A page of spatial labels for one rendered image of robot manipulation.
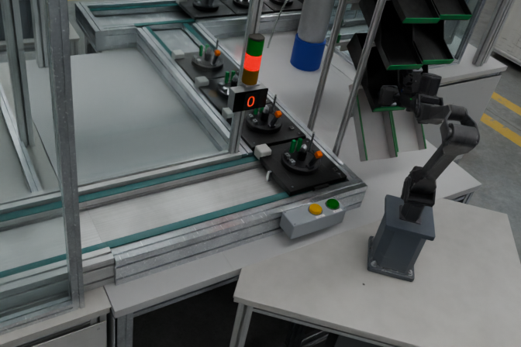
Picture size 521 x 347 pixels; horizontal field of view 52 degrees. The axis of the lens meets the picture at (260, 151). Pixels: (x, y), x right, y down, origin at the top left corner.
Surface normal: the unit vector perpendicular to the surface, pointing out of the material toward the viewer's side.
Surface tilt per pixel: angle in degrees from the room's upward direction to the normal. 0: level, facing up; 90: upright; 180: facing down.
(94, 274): 90
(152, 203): 0
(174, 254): 90
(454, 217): 0
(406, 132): 45
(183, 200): 0
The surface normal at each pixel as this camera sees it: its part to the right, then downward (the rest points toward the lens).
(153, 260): 0.50, 0.57
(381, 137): 0.36, -0.14
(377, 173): 0.16, -0.80
